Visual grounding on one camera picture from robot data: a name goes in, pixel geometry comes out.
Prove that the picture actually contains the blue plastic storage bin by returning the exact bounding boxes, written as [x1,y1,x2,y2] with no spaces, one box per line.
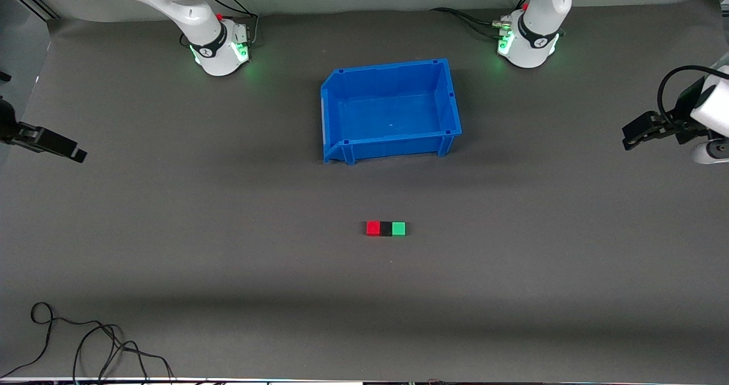
[320,58,462,165]

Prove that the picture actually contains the dark grey table mat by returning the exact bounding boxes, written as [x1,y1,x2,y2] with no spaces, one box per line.
[0,0,729,381]

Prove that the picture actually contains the black left gripper cable loop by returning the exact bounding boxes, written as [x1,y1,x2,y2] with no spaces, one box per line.
[657,66,729,132]

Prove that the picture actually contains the thin black loose cable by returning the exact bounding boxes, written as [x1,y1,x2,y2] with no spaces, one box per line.
[0,302,174,385]

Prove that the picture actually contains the black left arm base cables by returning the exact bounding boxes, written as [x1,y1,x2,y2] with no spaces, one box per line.
[430,0,533,41]

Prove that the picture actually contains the black arm base cables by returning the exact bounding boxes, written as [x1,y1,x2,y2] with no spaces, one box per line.
[430,0,533,41]
[179,0,260,50]

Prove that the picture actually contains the black right arm base cables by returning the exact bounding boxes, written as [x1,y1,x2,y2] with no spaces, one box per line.
[179,0,260,50]

